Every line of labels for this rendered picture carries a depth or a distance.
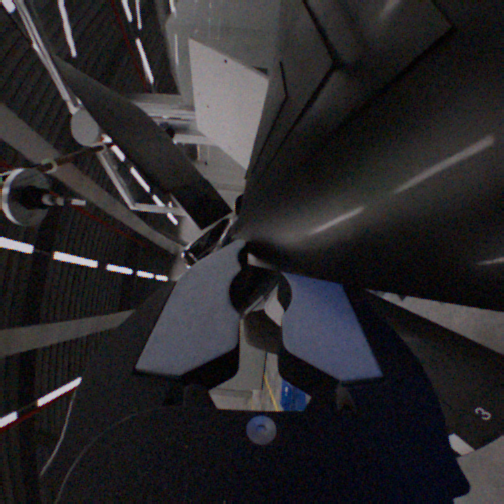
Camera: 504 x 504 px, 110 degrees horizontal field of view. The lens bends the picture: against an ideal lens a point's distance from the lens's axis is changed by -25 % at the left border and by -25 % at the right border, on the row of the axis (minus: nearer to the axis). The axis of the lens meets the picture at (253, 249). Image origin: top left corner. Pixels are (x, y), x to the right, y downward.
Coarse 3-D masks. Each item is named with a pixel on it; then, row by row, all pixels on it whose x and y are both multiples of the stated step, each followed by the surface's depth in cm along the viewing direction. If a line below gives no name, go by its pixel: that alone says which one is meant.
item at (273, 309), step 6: (276, 288) 30; (276, 294) 30; (270, 300) 30; (276, 300) 30; (264, 306) 31; (270, 306) 30; (276, 306) 30; (270, 312) 30; (276, 312) 30; (282, 312) 29; (276, 318) 30
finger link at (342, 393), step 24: (360, 312) 8; (384, 336) 7; (384, 360) 6; (408, 360) 6; (360, 384) 5; (384, 384) 5; (408, 384) 5; (360, 408) 5; (384, 408) 5; (408, 408) 5; (432, 408) 5; (408, 432) 4; (432, 432) 4; (432, 456) 4; (456, 480) 3
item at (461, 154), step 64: (320, 0) 5; (384, 0) 3; (448, 0) 2; (320, 64) 5; (384, 64) 4; (448, 64) 3; (320, 128) 6; (384, 128) 4; (448, 128) 3; (256, 192) 12; (320, 192) 6; (384, 192) 4; (448, 192) 3; (256, 256) 12; (320, 256) 7; (384, 256) 4; (448, 256) 3
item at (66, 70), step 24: (72, 72) 22; (96, 96) 25; (120, 96) 34; (96, 120) 22; (120, 120) 27; (144, 120) 34; (120, 144) 24; (144, 144) 29; (168, 144) 35; (144, 168) 26; (168, 168) 31; (192, 168) 35; (168, 192) 28
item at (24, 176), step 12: (24, 168) 22; (0, 180) 24; (12, 180) 20; (24, 180) 21; (36, 180) 23; (12, 192) 20; (12, 204) 20; (12, 216) 20; (24, 216) 22; (36, 216) 24
